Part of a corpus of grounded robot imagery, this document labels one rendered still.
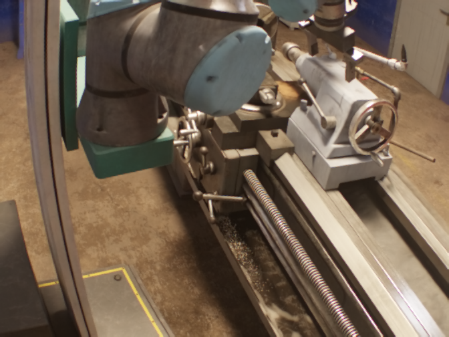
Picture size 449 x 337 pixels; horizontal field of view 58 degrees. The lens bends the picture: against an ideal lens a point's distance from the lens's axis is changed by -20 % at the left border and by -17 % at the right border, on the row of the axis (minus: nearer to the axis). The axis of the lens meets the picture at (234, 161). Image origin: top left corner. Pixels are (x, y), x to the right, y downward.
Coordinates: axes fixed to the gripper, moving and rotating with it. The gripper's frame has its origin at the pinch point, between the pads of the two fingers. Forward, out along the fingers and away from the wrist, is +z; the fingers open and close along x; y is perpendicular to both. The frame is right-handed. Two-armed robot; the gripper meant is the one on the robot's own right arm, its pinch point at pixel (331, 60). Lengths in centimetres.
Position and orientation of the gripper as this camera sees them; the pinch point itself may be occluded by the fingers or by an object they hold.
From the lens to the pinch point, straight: 122.7
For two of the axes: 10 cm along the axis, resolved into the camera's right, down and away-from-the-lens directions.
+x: 6.1, 5.9, -5.4
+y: -7.8, 5.6, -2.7
